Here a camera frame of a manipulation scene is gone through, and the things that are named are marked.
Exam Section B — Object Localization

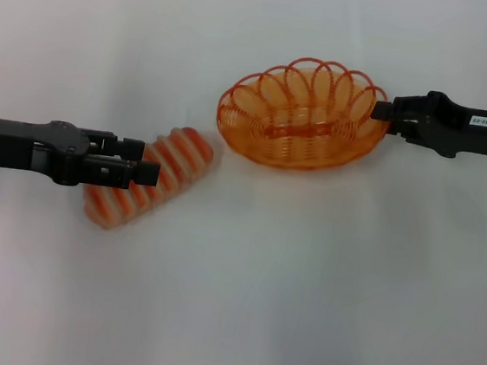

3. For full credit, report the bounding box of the orange wire basket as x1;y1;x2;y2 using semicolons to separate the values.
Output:
211;48;397;181

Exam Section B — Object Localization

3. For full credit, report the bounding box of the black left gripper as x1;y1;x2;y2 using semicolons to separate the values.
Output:
0;114;166;196

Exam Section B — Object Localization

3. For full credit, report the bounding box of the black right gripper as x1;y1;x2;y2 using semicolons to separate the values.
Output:
367;84;487;163

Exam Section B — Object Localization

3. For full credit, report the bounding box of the orange white striped bread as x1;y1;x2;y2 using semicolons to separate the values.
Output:
80;117;218;241

